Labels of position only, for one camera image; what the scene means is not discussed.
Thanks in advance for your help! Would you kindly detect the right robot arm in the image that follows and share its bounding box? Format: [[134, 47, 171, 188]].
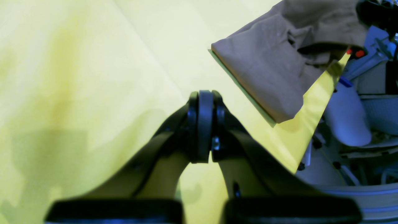
[[296, 0, 397, 224]]

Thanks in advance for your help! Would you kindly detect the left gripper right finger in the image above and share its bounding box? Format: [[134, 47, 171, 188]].
[[211, 91, 362, 224]]

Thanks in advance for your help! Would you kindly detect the yellow table cloth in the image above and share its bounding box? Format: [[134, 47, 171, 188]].
[[1, 0, 335, 224]]

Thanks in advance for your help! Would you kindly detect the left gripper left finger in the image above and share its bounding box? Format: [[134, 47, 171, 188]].
[[45, 91, 213, 224]]

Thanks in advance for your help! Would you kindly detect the brown T-shirt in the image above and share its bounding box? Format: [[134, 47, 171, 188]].
[[211, 0, 369, 124]]

